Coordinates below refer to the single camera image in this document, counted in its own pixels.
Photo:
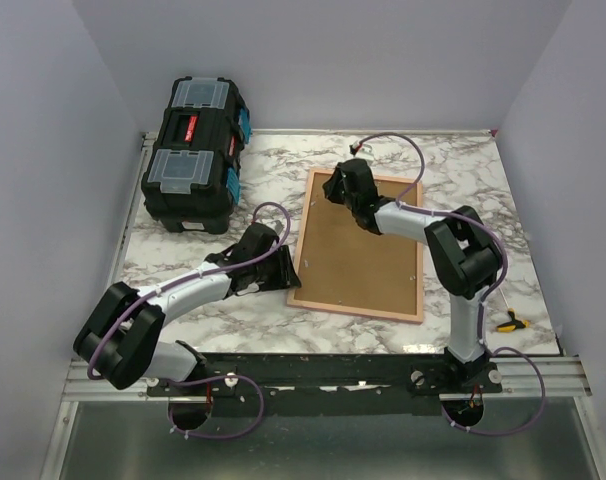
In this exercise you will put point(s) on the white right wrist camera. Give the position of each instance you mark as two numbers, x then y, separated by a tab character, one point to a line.
360	148

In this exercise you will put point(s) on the black mounting base rail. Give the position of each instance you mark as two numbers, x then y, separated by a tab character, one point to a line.
331	384

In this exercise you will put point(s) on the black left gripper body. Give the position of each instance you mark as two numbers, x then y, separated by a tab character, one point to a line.
263	273

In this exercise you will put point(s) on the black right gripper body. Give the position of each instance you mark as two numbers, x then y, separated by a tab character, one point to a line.
336	194

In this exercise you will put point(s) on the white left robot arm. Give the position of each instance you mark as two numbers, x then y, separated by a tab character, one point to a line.
120	341

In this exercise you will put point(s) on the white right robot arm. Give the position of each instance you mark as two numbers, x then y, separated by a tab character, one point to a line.
467	258

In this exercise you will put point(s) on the black plastic toolbox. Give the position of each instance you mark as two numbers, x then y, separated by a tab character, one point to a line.
192	182

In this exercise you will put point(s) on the aluminium table rail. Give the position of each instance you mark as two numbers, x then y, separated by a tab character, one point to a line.
115	202

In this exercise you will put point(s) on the pink picture frame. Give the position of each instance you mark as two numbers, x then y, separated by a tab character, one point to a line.
347	270

